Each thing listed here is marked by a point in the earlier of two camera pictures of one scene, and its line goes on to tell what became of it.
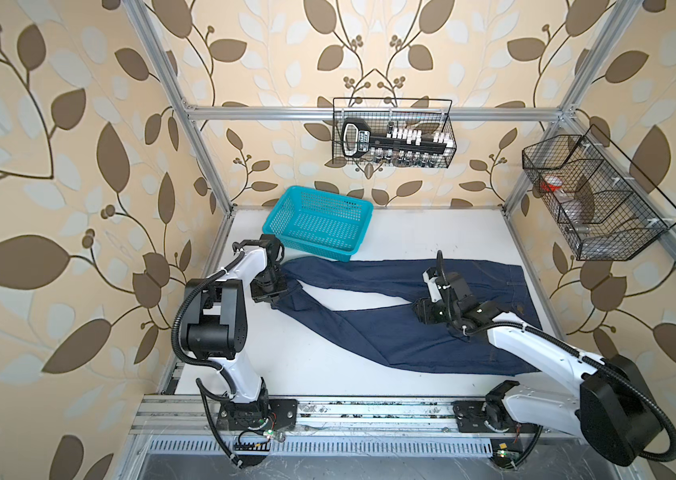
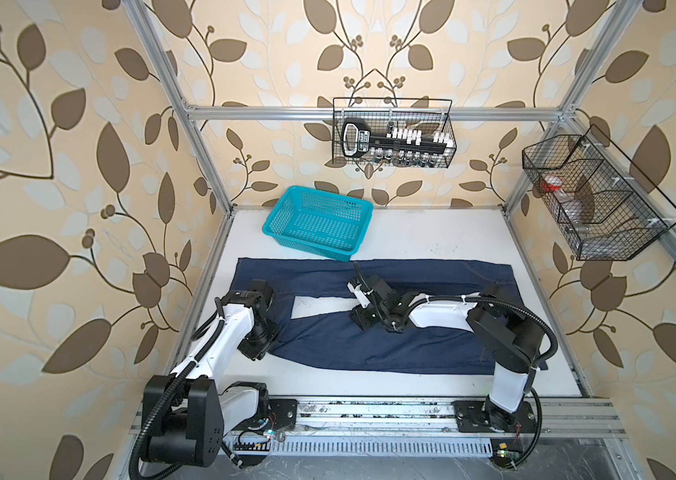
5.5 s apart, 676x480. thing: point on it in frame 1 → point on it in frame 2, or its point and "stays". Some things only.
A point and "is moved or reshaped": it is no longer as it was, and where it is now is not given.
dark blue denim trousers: (391, 338) is moved or reshaped
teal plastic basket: (320, 223) stays
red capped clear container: (551, 183) stays
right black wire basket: (605, 209) stays
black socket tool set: (395, 147) stays
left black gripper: (258, 295) → (260, 351)
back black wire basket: (393, 132) stays
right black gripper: (422, 311) → (359, 317)
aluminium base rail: (166, 426) stays
